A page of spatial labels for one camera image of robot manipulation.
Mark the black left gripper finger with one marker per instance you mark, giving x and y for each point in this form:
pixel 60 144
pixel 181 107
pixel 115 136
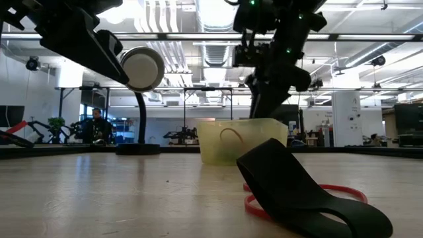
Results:
pixel 79 36
pixel 112 43

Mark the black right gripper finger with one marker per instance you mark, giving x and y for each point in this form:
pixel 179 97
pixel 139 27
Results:
pixel 256 105
pixel 277 100

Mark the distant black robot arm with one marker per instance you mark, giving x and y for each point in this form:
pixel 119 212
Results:
pixel 36 129
pixel 76 127
pixel 181 135

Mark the leafy green potted plant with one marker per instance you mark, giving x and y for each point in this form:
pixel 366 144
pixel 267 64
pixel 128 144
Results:
pixel 56 123

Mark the person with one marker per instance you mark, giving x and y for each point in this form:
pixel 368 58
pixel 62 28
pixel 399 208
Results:
pixel 97 129

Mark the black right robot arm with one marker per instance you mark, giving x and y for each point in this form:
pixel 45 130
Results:
pixel 281 16

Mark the yellow translucent plastic bin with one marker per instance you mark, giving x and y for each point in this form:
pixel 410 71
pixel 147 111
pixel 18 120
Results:
pixel 218 152

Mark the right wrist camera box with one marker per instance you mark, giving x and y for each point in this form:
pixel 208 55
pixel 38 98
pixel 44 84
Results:
pixel 248 56

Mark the long wide black rubber band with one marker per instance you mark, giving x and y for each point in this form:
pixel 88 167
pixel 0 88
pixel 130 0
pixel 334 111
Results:
pixel 281 185

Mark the black chrome desk lamp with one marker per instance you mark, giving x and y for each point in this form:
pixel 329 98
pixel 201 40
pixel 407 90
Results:
pixel 142 69

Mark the red rubber band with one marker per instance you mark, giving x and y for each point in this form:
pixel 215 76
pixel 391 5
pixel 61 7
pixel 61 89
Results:
pixel 252 208

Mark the black round ceiling fixture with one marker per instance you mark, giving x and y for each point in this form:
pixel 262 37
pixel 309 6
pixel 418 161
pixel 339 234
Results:
pixel 378 61
pixel 32 63

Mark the distant black gantry frame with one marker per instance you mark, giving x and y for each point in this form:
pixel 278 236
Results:
pixel 208 89

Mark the red bar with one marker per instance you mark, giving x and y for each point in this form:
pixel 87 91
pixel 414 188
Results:
pixel 18 127

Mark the black monitor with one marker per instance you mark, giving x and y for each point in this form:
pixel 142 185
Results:
pixel 294 110
pixel 409 115
pixel 11 115

